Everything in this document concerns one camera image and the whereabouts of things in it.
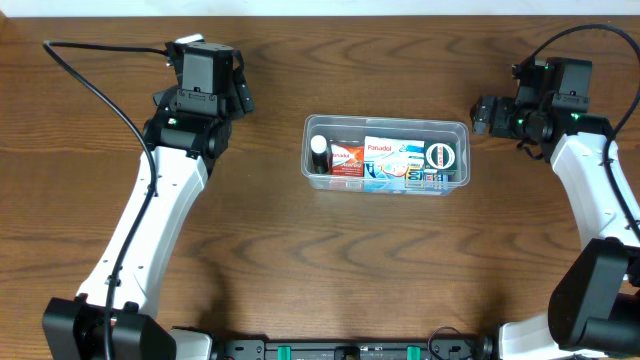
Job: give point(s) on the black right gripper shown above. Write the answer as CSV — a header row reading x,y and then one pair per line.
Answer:
x,y
486,116

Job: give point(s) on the red Panadol box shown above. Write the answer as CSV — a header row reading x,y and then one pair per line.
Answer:
x,y
347,159

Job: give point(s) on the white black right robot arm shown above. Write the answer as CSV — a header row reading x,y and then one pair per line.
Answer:
x,y
588,316

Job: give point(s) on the black mounting rail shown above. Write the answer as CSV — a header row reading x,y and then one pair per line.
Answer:
x,y
345,350

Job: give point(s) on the green round tin box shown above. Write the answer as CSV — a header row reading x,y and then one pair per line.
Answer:
x,y
441,157

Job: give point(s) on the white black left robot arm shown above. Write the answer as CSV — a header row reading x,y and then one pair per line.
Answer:
x,y
113,314

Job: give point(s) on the blue Cool Fever box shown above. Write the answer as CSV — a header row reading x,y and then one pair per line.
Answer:
x,y
415,181

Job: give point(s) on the clear plastic container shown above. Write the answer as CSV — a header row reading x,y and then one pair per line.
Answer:
x,y
354,129

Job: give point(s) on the black bottle white cap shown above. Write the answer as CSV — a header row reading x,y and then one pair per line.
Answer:
x,y
319,153

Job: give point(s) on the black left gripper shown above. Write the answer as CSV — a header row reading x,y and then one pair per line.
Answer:
x,y
240,93

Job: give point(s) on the white blue Panadol box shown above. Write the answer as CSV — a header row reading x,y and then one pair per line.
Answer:
x,y
391,158

